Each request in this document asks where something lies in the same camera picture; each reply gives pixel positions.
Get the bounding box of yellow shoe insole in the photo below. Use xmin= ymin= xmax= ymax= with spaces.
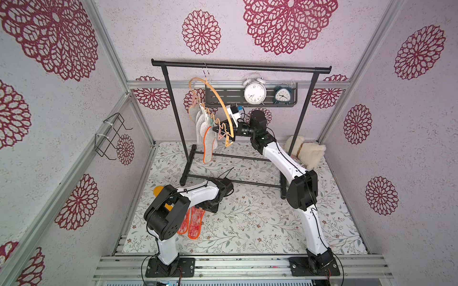
xmin=153 ymin=186 xmax=173 ymax=211

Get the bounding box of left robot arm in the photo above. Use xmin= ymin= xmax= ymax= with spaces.
xmin=144 ymin=178 xmax=234 ymax=266

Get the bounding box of black clothes rack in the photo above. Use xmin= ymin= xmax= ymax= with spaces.
xmin=151 ymin=58 xmax=332 ymax=200

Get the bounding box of orange trimmed white insole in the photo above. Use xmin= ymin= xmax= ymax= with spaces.
xmin=199 ymin=121 xmax=217 ymax=164

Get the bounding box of white alarm clock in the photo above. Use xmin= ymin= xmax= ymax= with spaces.
xmin=242 ymin=73 xmax=267 ymax=105

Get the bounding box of white grey insole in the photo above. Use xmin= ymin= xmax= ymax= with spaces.
xmin=188 ymin=102 xmax=202 ymax=123

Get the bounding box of cream plush toy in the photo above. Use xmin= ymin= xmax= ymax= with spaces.
xmin=291 ymin=135 xmax=326 ymax=170

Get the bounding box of orange clip hanger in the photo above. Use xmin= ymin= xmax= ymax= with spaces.
xmin=188 ymin=63 xmax=236 ymax=148

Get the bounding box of black wall shelf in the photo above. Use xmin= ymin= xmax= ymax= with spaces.
xmin=216 ymin=82 xmax=298 ymax=108

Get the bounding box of dark green alarm clock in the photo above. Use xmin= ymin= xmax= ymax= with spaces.
xmin=273 ymin=86 xmax=293 ymax=104

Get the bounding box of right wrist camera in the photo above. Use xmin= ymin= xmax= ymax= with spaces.
xmin=226 ymin=104 xmax=243 ymax=126

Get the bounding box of aluminium front rail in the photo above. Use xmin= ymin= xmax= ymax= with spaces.
xmin=91 ymin=255 xmax=394 ymax=285

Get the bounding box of black wire wall hook rack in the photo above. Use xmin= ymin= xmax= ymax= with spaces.
xmin=94 ymin=112 xmax=132 ymax=161

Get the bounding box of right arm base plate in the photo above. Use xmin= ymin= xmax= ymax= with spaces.
xmin=289 ymin=257 xmax=341 ymax=277

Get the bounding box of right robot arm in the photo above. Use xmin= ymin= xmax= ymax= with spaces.
xmin=219 ymin=106 xmax=334 ymax=269

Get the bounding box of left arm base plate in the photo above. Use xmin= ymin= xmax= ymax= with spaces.
xmin=146 ymin=257 xmax=196 ymax=278

